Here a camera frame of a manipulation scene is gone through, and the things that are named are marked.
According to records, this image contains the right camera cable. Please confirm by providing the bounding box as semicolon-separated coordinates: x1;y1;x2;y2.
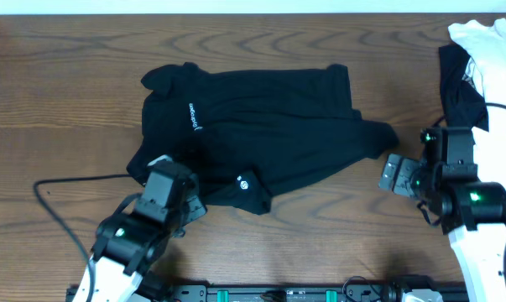
430;102;506;129

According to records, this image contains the left camera cable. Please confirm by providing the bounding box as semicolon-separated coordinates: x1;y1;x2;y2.
33;174;143;302

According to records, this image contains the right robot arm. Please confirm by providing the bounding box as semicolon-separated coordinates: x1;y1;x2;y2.
378;127;506;301

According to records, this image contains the white garment pile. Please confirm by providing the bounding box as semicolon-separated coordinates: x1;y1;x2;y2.
448;18;506;184

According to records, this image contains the black garment in pile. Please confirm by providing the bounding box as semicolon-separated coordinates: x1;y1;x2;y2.
438;44;489;131

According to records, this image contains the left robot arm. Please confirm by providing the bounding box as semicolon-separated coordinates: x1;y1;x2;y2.
72;174;206;301

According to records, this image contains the black logo t-shirt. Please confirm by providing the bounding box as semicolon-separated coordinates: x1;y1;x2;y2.
127;63;399;215

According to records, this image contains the camera cable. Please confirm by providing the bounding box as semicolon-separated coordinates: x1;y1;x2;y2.
33;174;143;302
430;102;506;129

